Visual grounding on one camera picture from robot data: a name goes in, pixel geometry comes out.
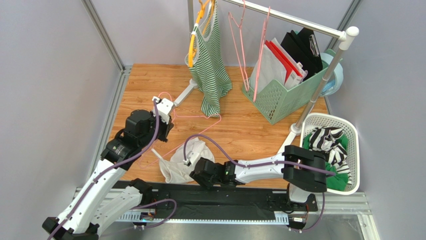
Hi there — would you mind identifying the light blue round object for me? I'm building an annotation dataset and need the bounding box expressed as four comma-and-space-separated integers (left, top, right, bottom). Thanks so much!
320, 52, 344, 97

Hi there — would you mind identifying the black folder with clip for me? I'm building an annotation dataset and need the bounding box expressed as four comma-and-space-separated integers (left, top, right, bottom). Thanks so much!
280, 28, 323, 80

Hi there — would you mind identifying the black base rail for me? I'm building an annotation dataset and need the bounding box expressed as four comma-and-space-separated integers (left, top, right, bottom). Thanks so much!
149, 182, 321, 221

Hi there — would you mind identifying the white paper box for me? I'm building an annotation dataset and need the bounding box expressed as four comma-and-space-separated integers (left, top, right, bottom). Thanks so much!
284, 71, 305, 90

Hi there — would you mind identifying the green plastic basket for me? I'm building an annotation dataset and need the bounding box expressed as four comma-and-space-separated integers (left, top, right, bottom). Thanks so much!
242, 49, 336, 125

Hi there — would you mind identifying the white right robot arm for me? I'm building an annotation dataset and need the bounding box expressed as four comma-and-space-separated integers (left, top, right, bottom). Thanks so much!
189, 145, 334, 203

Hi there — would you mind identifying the white laundry basket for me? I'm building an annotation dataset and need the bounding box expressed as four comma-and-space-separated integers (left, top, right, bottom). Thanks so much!
300, 113, 360, 195

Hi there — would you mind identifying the pink wire hanger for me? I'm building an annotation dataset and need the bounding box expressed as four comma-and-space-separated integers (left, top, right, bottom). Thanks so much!
228, 0, 250, 91
137, 107, 222, 170
253, 7, 271, 103

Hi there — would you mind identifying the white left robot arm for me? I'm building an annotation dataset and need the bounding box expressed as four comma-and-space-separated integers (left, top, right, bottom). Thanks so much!
42, 105, 174, 240

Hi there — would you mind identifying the red folder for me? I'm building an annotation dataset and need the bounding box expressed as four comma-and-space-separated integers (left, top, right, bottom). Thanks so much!
265, 40, 302, 84

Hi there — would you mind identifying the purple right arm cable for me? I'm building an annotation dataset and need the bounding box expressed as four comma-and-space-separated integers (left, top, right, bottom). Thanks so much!
182, 134, 337, 233

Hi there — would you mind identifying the silver clothes rack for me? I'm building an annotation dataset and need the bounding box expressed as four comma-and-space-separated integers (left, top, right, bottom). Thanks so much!
171, 0, 361, 161

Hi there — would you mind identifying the green garment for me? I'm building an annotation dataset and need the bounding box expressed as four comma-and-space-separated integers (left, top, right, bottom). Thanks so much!
301, 131, 350, 192

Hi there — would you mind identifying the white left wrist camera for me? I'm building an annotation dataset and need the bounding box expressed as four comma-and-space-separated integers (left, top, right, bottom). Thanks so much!
152, 96, 175, 124

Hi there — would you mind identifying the green striped tank top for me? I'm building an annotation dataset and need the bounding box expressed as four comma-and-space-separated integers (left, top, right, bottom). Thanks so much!
185, 1, 233, 116

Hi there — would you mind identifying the white tank top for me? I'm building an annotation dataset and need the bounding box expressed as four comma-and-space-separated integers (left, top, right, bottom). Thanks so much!
151, 137, 215, 184

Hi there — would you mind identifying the grey translucent folder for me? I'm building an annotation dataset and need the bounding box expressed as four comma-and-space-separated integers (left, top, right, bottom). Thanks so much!
249, 44, 287, 94

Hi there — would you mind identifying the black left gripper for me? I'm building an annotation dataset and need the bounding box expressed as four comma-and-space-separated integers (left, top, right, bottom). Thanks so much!
138, 110, 174, 148

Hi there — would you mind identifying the yellow plastic hanger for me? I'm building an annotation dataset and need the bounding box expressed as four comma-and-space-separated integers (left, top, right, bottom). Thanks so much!
188, 0, 215, 68

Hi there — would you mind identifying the black white striped garment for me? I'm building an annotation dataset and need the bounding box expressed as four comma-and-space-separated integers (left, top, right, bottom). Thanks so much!
302, 127, 352, 181

